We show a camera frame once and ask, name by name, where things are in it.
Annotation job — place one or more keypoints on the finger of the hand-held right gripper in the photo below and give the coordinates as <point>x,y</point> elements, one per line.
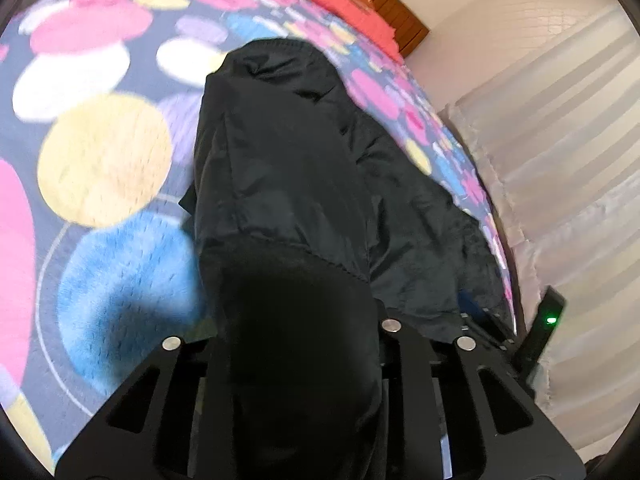
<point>475,307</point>

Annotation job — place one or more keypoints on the black quilted jacket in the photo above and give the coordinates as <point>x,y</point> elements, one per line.
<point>280,185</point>

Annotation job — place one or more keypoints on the colourful circle print bedspread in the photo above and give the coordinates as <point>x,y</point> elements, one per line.
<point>100,160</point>

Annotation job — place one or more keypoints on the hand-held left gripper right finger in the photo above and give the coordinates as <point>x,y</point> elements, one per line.
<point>400,345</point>

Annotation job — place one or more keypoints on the long white sheer curtain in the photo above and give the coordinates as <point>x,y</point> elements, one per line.
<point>575,160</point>

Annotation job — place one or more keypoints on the wooden bed headboard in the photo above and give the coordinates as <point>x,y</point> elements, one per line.
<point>400,25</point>

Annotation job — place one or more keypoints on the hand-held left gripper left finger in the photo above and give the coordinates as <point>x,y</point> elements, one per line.
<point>170,358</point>

